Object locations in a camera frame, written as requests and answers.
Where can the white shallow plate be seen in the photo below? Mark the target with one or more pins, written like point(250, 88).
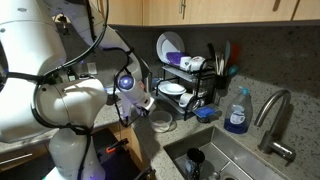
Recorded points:
point(172, 89)

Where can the white mug yellow print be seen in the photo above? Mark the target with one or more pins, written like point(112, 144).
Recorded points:
point(186, 99)

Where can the teal spatula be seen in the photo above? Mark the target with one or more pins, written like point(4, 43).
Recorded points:
point(227, 50)

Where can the black camera on stand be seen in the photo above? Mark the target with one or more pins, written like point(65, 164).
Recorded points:
point(63, 25)

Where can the white paper sheet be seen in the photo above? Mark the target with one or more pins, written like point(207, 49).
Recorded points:
point(111, 90)

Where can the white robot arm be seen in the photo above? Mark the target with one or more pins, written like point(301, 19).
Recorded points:
point(66, 100)

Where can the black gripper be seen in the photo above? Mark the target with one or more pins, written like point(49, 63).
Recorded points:
point(140, 111)

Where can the white wall outlet plate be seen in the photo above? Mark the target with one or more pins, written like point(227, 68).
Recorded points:
point(92, 68)

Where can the black utensil holder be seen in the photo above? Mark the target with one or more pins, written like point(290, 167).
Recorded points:
point(222, 81)

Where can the wooden base cabinet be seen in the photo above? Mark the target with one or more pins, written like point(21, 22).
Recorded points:
point(128, 133)

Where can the stainless steel sink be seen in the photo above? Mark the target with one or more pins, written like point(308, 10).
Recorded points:
point(240, 156)

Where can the large white round plate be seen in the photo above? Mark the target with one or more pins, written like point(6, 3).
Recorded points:
point(170, 41)

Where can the plain white mug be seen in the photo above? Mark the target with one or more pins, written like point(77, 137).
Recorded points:
point(185, 62)

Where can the white ceramic cup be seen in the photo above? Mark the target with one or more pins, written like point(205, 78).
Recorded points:
point(197, 63)

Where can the steel kitchen faucet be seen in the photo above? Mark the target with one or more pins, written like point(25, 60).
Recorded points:
point(268, 143)

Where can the blue sponge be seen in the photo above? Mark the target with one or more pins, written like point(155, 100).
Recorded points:
point(217, 114)
point(204, 111)

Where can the purple bowl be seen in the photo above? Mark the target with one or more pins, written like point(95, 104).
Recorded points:
point(173, 58)

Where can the black cup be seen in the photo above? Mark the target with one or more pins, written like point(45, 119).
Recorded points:
point(194, 163)

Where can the red black clamp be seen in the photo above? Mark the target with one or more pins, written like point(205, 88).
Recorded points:
point(115, 148)

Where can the blue dish soap bottle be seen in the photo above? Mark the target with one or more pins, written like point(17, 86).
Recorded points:
point(237, 116)

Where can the wooden spoon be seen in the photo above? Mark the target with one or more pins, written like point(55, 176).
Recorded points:
point(217, 65)

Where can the black spatula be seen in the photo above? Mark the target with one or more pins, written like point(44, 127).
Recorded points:
point(211, 51)

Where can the wooden wall cabinets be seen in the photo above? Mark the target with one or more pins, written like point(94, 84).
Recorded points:
point(233, 11)

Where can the red spatula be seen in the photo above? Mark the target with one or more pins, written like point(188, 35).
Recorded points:
point(235, 53)

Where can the wooden spatula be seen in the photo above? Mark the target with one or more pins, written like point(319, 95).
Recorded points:
point(222, 66)

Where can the grey plastic drip tray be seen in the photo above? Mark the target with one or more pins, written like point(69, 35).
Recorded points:
point(181, 74)
point(171, 101)

